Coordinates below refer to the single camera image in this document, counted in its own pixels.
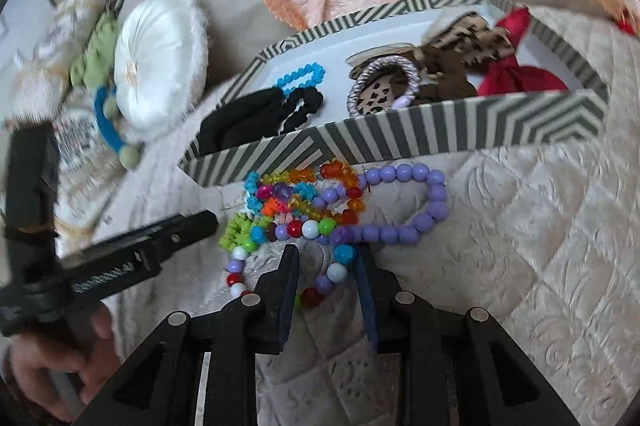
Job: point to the green plush toy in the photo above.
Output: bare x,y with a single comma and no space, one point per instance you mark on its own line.
97,51

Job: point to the beige quilted bedspread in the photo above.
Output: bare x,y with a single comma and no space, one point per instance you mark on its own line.
525,256

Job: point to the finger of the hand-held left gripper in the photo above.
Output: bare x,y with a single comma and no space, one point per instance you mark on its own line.
150,241

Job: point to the black knitted cloth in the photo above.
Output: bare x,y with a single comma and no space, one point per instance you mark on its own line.
240,121

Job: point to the leopard print bow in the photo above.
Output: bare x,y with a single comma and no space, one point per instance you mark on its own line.
480,41

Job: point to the red bow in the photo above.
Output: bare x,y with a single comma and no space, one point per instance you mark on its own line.
510,76

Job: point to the black scrunchie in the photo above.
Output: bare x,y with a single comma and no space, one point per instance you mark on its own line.
305,106

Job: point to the white round satin pillow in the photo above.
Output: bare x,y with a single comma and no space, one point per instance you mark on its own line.
155,56

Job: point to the black white striped box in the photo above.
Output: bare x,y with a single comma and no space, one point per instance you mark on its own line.
450,126

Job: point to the blue headband with green pompoms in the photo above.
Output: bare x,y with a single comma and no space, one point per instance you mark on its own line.
105,121

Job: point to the brown scrunchie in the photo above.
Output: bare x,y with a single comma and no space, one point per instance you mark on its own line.
440,86

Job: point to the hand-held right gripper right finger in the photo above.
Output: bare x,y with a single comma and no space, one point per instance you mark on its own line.
365,296

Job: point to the person's left hand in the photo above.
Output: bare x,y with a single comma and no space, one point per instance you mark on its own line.
45,356

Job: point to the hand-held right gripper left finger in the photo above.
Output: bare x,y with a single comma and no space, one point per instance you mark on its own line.
287,296

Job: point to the small red fabric piece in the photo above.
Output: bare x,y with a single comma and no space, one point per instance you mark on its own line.
627,22

